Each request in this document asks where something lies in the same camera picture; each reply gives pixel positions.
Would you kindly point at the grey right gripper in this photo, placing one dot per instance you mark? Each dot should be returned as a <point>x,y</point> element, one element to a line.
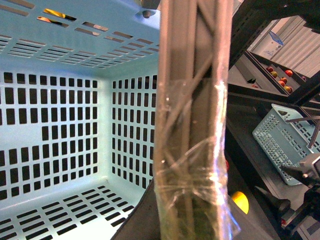
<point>307,174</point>

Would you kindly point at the yellow mango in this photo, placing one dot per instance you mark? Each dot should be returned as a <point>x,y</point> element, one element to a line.
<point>241,200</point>

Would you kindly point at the grey-brown basket handle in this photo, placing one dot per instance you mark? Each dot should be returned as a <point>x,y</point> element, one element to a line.
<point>190,172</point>

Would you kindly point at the light blue plastic basket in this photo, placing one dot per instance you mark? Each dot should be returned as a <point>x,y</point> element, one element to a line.
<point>78,82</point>

